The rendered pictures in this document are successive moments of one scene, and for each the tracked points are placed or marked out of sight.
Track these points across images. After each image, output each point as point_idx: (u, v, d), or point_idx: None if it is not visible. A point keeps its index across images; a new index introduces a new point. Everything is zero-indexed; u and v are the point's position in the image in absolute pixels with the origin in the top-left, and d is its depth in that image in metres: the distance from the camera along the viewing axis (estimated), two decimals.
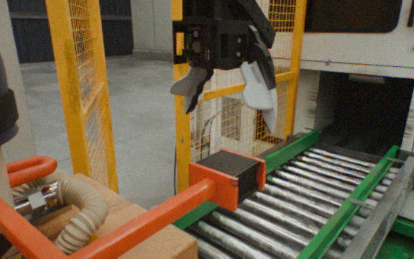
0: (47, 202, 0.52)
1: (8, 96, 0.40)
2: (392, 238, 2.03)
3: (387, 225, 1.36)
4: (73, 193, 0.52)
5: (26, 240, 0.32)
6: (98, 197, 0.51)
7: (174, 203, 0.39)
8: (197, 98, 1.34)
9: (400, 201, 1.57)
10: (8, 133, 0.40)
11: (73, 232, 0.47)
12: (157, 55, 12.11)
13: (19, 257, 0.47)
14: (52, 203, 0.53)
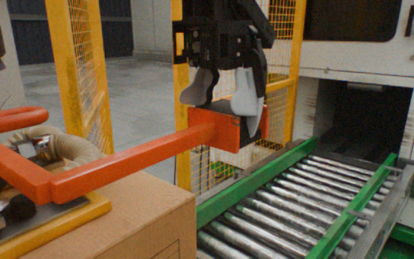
0: (38, 154, 0.50)
1: None
2: (390, 244, 2.05)
3: (384, 234, 1.37)
4: (66, 145, 0.50)
5: (10, 163, 0.30)
6: (93, 148, 0.49)
7: (172, 137, 0.36)
8: None
9: (398, 210, 1.59)
10: None
11: None
12: (157, 56, 12.13)
13: (7, 207, 0.45)
14: (44, 156, 0.50)
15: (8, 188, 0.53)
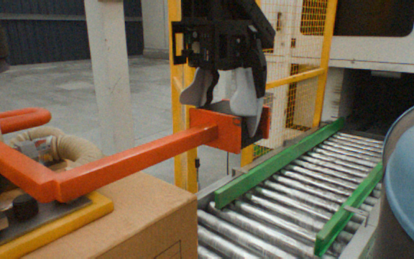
0: (40, 155, 0.50)
1: None
2: None
3: None
4: (68, 146, 0.50)
5: (14, 162, 0.30)
6: (95, 149, 0.49)
7: (174, 137, 0.36)
8: None
9: None
10: None
11: None
12: (167, 55, 12.52)
13: (10, 208, 0.45)
14: (47, 157, 0.50)
15: (10, 188, 0.53)
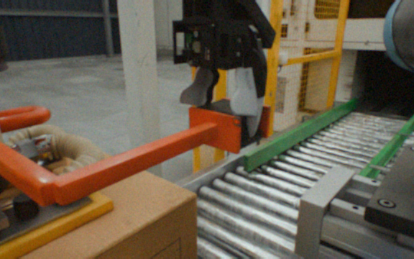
0: (40, 154, 0.50)
1: None
2: None
3: None
4: (68, 144, 0.50)
5: (14, 165, 0.30)
6: (94, 148, 0.49)
7: (173, 138, 0.36)
8: (283, 62, 1.82)
9: None
10: None
11: None
12: (171, 51, 12.60)
13: (10, 206, 0.45)
14: (46, 155, 0.50)
15: (10, 187, 0.54)
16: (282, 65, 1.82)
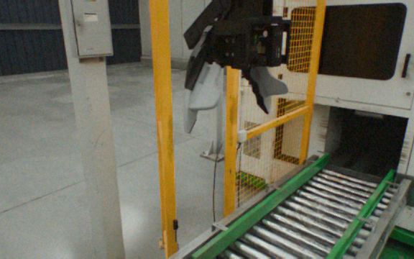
0: None
1: None
2: (390, 244, 2.47)
3: (385, 236, 1.80)
4: None
5: None
6: None
7: None
8: (242, 140, 1.78)
9: (396, 216, 2.02)
10: None
11: None
12: None
13: None
14: None
15: None
16: (241, 142, 1.78)
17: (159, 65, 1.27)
